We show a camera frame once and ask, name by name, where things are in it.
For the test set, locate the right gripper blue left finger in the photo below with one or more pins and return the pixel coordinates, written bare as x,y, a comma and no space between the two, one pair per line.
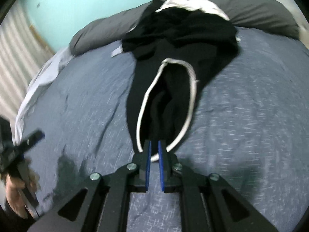
101,202

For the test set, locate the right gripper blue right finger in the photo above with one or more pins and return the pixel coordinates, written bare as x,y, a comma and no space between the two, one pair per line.
207,202

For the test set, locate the black sweater white trim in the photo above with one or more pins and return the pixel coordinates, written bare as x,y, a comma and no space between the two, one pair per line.
170,73

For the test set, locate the person's left hand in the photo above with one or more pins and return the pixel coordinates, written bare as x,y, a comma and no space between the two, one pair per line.
14,185

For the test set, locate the light grey duvet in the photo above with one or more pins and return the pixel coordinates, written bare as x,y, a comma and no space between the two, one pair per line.
41,81

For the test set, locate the beige striped curtain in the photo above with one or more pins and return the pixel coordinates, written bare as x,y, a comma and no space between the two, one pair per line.
23,53

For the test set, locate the dark grey long pillow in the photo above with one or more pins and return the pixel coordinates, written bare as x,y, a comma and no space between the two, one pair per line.
267,15

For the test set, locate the white garment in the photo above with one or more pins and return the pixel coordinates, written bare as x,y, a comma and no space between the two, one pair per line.
205,6

